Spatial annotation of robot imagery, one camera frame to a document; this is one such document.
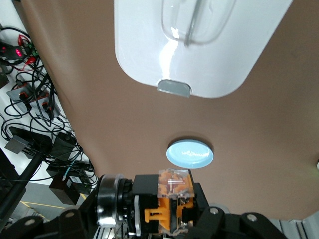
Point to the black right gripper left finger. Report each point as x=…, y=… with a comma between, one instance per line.
x=62, y=224

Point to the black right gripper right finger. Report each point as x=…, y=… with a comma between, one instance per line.
x=224, y=226

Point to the white lidded storage box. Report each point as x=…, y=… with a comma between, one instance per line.
x=139, y=49

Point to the black power adapter brick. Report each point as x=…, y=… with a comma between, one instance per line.
x=66, y=189

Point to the black tripod pole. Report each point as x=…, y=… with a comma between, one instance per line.
x=20, y=184

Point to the light blue round plate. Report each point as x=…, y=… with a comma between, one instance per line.
x=189, y=159

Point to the grey power strip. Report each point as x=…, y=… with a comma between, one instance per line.
x=20, y=93

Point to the black device with red light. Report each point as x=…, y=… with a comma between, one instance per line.
x=12, y=52

